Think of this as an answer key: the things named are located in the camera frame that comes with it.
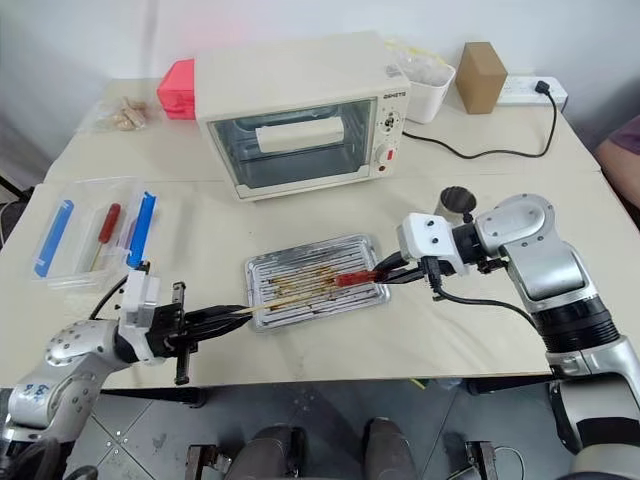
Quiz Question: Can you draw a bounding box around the red sausage on skewer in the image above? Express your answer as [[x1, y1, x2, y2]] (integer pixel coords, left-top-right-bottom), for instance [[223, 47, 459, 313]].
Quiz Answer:
[[89, 202, 123, 272]]

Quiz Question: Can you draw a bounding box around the red sausage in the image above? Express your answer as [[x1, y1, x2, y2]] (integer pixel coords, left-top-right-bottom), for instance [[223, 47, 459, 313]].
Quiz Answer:
[[89, 202, 123, 272], [335, 269, 382, 288]]

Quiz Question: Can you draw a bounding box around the cream toaster oven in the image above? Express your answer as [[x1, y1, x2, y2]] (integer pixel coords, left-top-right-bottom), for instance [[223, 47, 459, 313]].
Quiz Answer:
[[193, 30, 413, 203]]

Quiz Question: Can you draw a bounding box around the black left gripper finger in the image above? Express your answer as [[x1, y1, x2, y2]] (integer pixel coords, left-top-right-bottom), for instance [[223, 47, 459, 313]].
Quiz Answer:
[[187, 303, 252, 327], [189, 316, 250, 348]]

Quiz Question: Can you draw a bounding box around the clear box with blue clips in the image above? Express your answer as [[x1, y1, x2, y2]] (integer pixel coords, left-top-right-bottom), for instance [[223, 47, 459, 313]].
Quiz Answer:
[[29, 175, 161, 292]]

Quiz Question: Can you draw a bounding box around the brown cardboard box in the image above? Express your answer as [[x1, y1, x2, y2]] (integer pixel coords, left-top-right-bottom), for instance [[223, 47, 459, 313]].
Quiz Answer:
[[454, 41, 510, 117]]

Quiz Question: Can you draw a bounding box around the clear bag of snacks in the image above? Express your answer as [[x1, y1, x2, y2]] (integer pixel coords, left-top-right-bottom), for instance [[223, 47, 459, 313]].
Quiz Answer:
[[81, 93, 162, 134]]

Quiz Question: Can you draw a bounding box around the metal cup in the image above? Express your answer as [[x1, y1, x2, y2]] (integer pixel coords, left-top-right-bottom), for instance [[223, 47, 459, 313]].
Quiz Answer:
[[433, 185, 480, 227]]

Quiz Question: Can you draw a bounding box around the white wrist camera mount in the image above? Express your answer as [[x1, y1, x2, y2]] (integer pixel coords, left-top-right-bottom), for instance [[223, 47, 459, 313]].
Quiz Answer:
[[118, 269, 167, 366], [396, 212, 471, 278]]

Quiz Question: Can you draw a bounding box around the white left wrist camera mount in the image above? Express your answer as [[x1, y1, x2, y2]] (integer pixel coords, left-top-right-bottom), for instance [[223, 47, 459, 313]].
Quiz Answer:
[[118, 269, 167, 366]]

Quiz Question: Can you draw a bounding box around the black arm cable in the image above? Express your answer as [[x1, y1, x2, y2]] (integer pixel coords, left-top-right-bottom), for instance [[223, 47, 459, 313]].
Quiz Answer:
[[424, 257, 540, 329], [88, 272, 132, 322]]

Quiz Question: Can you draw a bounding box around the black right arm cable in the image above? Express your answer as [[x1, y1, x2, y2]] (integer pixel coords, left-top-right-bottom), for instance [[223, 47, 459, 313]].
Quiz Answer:
[[424, 257, 540, 329]]

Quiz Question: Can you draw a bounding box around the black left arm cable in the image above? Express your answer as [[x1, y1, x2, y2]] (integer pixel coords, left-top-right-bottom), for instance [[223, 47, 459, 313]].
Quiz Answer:
[[88, 272, 132, 322]]

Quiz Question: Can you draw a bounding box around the black floor stand foot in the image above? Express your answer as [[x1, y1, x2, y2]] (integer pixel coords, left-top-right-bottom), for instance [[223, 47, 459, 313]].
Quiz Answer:
[[183, 441, 232, 480], [463, 439, 502, 480]]

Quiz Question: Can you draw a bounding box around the white bin with plastic bags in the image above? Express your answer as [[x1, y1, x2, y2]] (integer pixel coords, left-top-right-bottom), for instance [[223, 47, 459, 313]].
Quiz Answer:
[[385, 35, 458, 126]]

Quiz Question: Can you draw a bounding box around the white power strip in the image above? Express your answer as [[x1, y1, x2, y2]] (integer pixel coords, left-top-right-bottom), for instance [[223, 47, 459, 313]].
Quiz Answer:
[[496, 74, 571, 108]]

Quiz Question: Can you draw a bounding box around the dark rounded shape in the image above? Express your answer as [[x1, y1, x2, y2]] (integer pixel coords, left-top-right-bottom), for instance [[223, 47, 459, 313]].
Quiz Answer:
[[228, 423, 307, 480], [362, 416, 419, 480]]

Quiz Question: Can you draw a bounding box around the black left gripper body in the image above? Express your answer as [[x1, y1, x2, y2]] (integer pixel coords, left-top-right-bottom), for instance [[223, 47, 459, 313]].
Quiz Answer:
[[144, 282, 202, 386]]

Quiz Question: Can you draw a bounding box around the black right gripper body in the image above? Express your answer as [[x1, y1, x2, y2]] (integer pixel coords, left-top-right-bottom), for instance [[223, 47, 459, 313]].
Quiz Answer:
[[398, 251, 459, 290]]

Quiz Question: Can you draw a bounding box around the red plastic box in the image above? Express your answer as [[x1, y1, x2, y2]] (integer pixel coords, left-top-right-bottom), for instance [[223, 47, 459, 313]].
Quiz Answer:
[[155, 58, 198, 122]]

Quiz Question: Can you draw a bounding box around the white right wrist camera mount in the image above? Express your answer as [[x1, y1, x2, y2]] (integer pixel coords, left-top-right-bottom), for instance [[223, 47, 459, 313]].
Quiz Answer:
[[396, 212, 471, 278]]

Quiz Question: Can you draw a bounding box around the person in purple shirt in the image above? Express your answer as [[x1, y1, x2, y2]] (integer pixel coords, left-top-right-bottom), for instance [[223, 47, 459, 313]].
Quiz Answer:
[[593, 113, 640, 212]]

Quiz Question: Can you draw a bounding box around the black chair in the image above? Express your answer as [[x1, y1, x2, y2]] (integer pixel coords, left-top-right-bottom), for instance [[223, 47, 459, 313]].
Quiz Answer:
[[0, 173, 32, 252]]

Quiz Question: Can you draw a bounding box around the stained metal baking tray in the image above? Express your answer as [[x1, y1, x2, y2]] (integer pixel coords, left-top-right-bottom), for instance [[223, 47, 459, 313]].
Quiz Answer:
[[243, 232, 392, 334]]

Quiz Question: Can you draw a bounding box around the black oven power cable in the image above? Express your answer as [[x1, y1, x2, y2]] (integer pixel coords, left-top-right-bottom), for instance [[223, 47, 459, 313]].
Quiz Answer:
[[401, 79, 560, 162]]

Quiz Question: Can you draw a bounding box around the wooden skewer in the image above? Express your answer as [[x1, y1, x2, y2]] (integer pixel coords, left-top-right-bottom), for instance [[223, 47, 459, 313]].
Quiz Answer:
[[238, 291, 324, 317]]

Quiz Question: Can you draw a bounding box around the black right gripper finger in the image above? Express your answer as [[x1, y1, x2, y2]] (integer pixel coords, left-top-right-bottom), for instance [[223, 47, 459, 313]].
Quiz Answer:
[[380, 269, 421, 288], [373, 254, 417, 278]]

